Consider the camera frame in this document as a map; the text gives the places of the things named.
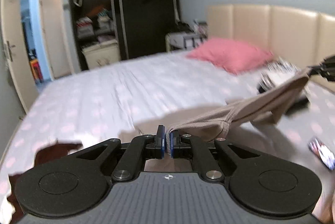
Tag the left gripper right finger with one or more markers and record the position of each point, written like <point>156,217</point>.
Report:
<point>258,182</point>

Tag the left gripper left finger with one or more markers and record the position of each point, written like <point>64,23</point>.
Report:
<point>76,183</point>

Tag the beige long sleeve garment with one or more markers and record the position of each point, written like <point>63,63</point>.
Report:
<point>210,122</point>

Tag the folded white grey clothes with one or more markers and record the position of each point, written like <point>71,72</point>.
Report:
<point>277,72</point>

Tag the beige padded headboard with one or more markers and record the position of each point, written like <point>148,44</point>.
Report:
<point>301,37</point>

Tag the black smartphone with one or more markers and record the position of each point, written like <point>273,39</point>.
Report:
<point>324,154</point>

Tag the pink pillow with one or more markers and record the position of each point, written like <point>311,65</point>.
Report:
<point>235,57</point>

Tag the polka dot bed sheet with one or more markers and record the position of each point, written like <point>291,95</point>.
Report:
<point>112,101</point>

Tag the cream storage box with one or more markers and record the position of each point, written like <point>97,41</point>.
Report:
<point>102,54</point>

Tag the cream bedroom door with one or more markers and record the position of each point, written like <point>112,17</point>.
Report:
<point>16,53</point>

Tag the white bedside table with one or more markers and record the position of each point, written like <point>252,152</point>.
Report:
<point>186,37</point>

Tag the dark wardrobe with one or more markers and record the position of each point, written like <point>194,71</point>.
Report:
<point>120,6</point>

